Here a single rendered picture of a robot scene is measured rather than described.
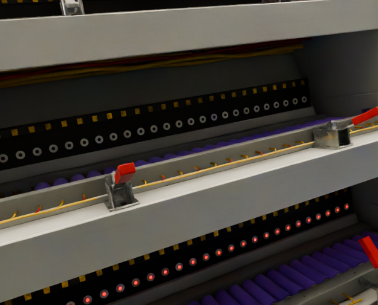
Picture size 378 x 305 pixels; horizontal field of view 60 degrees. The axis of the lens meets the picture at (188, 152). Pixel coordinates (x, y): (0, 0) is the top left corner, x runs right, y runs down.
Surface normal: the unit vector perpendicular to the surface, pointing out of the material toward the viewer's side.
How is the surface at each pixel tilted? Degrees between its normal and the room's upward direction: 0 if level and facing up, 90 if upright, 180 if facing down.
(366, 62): 90
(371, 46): 90
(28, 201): 110
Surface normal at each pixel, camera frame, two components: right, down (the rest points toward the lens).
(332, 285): -0.17, -0.98
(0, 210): 0.37, 0.07
